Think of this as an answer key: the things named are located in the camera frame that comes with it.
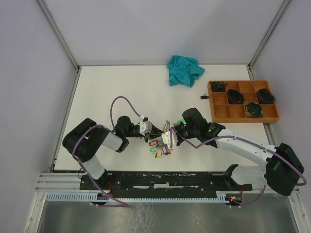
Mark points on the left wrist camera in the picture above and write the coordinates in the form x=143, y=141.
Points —
x=145, y=126

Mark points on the aluminium frame rail right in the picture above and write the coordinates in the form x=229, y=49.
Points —
x=269, y=32

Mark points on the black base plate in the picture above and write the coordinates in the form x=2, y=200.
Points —
x=156, y=185

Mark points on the teal cloth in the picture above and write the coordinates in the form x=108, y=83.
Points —
x=184, y=71

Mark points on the red key tag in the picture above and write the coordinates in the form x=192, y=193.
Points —
x=153, y=143

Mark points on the blue key tag key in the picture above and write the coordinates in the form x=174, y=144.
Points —
x=165, y=151

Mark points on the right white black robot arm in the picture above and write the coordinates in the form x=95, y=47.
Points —
x=277, y=167

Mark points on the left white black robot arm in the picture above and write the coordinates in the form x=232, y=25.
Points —
x=85, y=139

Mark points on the aluminium frame rail left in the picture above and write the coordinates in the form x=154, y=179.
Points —
x=57, y=32

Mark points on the yellow key tag key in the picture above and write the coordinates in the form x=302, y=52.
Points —
x=159, y=154

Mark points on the wooden compartment tray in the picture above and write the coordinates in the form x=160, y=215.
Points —
x=242, y=102

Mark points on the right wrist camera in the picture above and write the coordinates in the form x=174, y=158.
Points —
x=169, y=139

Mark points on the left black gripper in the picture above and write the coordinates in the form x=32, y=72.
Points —
x=155, y=133

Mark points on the aluminium frame rail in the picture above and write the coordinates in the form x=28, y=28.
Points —
x=57, y=32
x=269, y=32

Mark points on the green tag key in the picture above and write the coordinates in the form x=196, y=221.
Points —
x=181, y=121

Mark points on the green key tag on ring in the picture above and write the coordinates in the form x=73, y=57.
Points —
x=154, y=150

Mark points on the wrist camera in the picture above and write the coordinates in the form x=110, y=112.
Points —
x=145, y=126
x=169, y=139

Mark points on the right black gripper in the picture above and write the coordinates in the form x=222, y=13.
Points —
x=179, y=141

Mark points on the large metal keyring yellow handle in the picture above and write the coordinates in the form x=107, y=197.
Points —
x=166, y=128

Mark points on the black key tag key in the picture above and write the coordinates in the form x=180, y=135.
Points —
x=204, y=97

